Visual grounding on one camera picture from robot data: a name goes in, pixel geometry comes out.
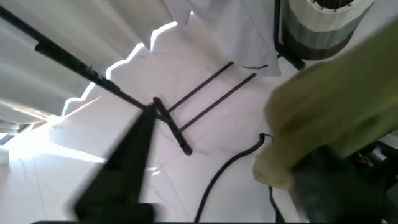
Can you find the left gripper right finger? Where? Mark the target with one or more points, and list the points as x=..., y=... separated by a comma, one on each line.
x=335, y=189

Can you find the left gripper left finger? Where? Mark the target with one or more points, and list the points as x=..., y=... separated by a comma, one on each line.
x=124, y=174

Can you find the green garment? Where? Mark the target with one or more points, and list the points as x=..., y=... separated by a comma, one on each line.
x=335, y=102

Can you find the black clothes rack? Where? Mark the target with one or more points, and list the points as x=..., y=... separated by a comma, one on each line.
x=77, y=67

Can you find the white laundry basket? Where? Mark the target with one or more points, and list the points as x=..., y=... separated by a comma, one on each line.
x=317, y=25

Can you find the white curtain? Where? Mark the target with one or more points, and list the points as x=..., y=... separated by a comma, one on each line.
x=77, y=25

